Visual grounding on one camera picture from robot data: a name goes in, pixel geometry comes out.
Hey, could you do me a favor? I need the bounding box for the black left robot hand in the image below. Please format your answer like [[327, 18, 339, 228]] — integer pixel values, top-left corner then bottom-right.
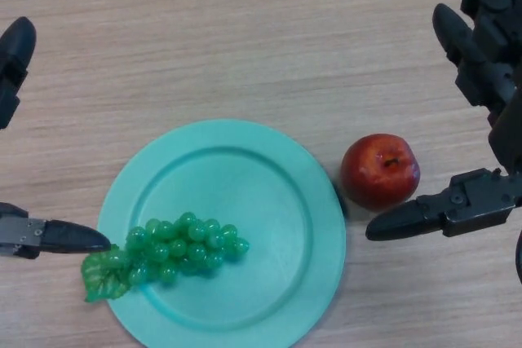
[[0, 16, 112, 260]]

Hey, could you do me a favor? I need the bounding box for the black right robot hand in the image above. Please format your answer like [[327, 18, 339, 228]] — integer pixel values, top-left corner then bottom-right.
[[365, 0, 522, 242]]

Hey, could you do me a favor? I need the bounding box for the green grape bunch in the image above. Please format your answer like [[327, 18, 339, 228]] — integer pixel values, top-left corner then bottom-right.
[[80, 211, 250, 304]]

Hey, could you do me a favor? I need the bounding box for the teal round plate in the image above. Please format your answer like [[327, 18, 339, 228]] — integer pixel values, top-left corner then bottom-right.
[[97, 119, 347, 343]]

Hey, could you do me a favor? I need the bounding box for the red apple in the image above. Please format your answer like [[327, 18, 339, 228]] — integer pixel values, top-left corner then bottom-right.
[[340, 133, 421, 213]]

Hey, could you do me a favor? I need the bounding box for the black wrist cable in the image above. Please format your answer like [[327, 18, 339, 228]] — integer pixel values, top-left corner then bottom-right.
[[515, 229, 522, 286]]

